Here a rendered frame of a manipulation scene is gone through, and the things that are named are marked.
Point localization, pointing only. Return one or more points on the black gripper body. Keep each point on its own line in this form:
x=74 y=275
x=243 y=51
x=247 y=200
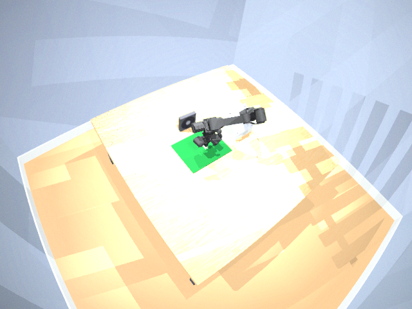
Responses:
x=200 y=141

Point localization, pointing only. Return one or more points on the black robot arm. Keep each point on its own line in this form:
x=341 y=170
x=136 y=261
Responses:
x=213 y=124

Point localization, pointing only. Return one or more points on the green circuit board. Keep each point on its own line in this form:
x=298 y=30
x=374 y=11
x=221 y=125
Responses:
x=196 y=157

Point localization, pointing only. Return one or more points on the black square cooling fan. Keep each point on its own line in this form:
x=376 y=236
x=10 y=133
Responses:
x=186 y=120

